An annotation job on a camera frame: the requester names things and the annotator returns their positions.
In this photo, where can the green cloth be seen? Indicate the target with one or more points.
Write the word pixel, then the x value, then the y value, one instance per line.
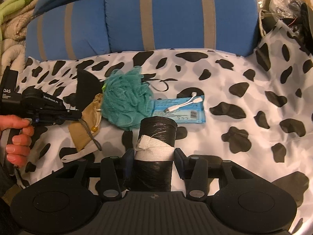
pixel 13 8

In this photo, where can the black foam block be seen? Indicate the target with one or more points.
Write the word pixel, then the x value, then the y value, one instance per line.
pixel 88 86

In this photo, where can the black bag roll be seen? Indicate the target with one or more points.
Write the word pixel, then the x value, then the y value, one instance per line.
pixel 154 155

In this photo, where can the blue striped cushion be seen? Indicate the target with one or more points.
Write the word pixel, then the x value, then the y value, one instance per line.
pixel 139 25
pixel 68 32

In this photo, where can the blue striped right cushion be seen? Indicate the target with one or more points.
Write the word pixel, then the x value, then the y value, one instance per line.
pixel 139 25

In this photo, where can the teal mesh bath loofah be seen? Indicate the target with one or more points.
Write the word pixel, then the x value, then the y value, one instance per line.
pixel 126 99

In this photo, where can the person left hand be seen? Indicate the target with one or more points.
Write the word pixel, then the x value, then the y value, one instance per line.
pixel 19 150

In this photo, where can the blue striped left cushion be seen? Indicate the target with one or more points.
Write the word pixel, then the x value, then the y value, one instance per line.
pixel 68 32

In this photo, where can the cow print blanket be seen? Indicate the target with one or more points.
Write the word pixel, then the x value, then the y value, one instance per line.
pixel 258 109

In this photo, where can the tan drawstring pouch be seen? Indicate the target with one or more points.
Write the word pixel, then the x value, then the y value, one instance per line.
pixel 85 129

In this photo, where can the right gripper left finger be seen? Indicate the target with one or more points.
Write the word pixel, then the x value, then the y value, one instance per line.
pixel 114 171

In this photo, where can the white elastic band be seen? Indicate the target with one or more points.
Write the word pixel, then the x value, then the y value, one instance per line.
pixel 69 154

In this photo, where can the clutter pile of bags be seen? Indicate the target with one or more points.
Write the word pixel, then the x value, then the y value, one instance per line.
pixel 296 14

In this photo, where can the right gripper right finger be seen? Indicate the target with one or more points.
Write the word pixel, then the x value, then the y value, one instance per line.
pixel 194 172

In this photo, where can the blue tissue packet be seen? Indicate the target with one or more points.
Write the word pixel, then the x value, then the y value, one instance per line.
pixel 181 110

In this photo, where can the beige quilted blanket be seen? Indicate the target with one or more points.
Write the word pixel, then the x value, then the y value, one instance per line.
pixel 13 34

